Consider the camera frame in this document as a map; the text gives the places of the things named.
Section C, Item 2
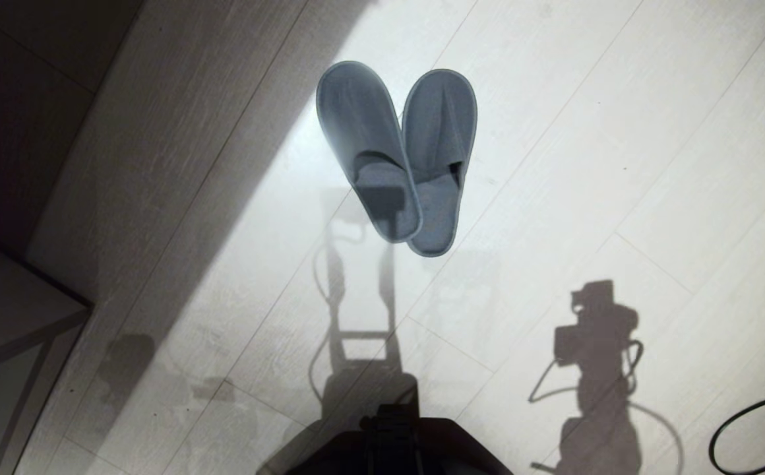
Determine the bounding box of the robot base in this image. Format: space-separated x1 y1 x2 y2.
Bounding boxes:
285 403 514 475

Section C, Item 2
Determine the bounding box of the grey fabric slipper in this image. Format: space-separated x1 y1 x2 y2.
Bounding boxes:
316 61 423 244
402 68 478 258

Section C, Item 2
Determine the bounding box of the grey table corner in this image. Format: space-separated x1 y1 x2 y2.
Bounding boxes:
0 225 94 475

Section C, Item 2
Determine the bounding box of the black cable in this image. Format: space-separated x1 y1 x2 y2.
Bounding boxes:
708 392 765 475

